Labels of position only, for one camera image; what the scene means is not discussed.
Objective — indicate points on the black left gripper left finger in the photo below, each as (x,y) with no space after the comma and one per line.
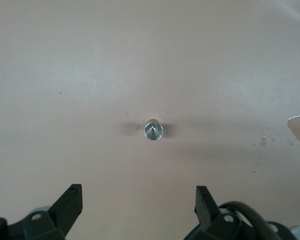
(67,205)

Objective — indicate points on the steel hourglass measuring jigger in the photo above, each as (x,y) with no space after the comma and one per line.
(153,130)

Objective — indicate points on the brown table cover sheet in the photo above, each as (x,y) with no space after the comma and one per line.
(90,75)

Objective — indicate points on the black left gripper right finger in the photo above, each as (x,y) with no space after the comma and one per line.
(205,207)

